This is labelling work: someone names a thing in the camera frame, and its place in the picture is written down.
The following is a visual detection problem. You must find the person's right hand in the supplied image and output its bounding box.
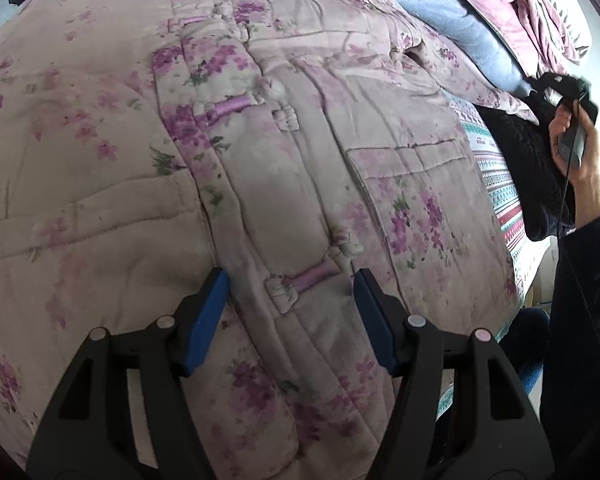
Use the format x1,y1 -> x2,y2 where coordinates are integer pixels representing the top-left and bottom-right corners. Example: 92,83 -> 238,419
549,101 -> 600,196

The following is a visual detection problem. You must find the striped patterned blanket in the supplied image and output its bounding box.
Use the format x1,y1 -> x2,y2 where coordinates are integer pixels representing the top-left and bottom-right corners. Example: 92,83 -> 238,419
447,97 -> 533,401

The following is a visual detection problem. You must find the dark blue cloth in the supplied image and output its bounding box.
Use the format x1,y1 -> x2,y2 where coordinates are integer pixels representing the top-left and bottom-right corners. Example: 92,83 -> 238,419
497,307 -> 552,401

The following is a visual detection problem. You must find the pink cloth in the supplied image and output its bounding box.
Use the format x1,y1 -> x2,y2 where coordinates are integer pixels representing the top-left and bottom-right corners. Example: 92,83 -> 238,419
427,0 -> 583,78

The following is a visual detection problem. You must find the white quilted cloth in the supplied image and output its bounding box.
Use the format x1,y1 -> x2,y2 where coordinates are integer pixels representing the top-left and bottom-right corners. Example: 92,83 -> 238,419
522,0 -> 595,63

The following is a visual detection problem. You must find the black fleece garment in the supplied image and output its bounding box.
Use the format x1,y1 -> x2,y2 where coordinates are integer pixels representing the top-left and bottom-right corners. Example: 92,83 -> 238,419
479,91 -> 577,242

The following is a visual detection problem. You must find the light blue fleece garment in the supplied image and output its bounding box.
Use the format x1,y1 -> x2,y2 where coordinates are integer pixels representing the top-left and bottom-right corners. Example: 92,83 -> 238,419
352,0 -> 531,98

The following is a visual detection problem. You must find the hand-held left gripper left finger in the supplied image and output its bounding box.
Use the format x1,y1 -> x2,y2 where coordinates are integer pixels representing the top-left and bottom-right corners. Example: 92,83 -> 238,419
25,267 -> 231,480

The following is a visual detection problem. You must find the person's right forearm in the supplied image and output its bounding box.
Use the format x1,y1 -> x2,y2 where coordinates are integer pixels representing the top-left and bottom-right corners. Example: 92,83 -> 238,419
539,180 -> 600,480

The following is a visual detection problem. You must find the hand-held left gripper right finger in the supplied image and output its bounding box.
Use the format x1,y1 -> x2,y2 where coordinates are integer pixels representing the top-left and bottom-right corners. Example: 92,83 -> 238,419
352,268 -> 556,480

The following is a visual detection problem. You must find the pink floral quilted jacket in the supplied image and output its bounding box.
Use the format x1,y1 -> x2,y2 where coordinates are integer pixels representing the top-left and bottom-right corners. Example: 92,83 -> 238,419
0,0 -> 541,480

